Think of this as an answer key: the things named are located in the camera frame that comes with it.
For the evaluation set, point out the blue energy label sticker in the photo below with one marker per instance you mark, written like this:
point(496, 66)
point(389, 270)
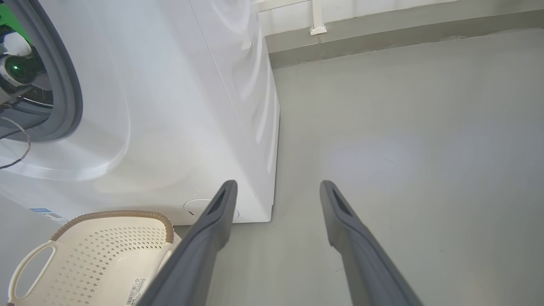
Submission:
point(49, 214)

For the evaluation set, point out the cream perforated laundry basket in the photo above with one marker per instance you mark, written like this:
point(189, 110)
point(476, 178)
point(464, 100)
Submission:
point(93, 263)

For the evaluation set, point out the white washing machine body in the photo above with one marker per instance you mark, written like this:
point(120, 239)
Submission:
point(170, 106)

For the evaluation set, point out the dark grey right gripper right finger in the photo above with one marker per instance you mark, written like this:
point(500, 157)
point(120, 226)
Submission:
point(365, 263)

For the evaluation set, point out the round white filter cover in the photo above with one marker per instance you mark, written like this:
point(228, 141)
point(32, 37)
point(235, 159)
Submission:
point(195, 208)

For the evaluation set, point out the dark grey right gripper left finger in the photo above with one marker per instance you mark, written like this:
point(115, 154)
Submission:
point(199, 255)

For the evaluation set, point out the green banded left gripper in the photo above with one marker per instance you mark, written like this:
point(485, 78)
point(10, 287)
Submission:
point(19, 70)

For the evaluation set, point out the grey rubber door gasket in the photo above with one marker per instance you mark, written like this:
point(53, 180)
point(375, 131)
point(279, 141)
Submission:
point(70, 97)

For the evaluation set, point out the grey wall skirting board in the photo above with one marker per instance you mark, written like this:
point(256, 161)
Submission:
point(382, 38)

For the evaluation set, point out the basket product label sticker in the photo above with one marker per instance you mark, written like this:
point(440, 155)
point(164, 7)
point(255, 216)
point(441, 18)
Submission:
point(135, 292)

